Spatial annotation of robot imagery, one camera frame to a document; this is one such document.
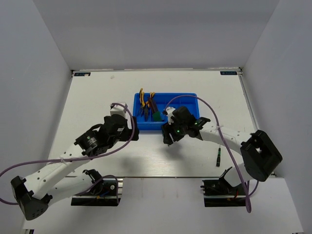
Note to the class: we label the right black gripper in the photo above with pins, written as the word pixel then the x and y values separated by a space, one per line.
pixel 167 129

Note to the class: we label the slim black green screwdriver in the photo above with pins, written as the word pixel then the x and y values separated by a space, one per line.
pixel 218 157

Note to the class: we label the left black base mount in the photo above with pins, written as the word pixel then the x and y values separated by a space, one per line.
pixel 106 194

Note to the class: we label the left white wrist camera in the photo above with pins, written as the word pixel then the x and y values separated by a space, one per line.
pixel 117 110

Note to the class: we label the yellow black needle-nose pliers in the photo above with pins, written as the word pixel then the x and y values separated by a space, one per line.
pixel 147 106

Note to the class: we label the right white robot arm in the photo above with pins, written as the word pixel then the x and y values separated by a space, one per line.
pixel 260 155

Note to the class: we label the yellow black combination pliers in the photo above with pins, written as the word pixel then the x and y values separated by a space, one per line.
pixel 142 102

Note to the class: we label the green hex key set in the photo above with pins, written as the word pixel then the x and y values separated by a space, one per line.
pixel 155 112

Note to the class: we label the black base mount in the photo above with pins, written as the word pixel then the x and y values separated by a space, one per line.
pixel 106 194
pixel 217 196

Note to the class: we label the blue corner label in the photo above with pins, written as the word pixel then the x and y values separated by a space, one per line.
pixel 82 74
pixel 228 73

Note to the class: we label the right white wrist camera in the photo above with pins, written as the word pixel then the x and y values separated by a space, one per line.
pixel 168 112

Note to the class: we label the blue compartment tray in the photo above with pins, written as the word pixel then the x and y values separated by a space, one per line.
pixel 146 122

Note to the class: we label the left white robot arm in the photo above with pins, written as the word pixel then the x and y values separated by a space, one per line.
pixel 35 193

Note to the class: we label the left blue corner label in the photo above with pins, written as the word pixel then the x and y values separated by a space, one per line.
pixel 82 74

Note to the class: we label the right blue corner label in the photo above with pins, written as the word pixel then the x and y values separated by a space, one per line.
pixel 228 73

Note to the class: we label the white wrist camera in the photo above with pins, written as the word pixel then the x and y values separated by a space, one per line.
pixel 168 112
pixel 117 110

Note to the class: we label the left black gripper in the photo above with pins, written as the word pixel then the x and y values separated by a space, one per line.
pixel 128 132

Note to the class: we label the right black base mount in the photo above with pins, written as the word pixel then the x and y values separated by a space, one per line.
pixel 217 196

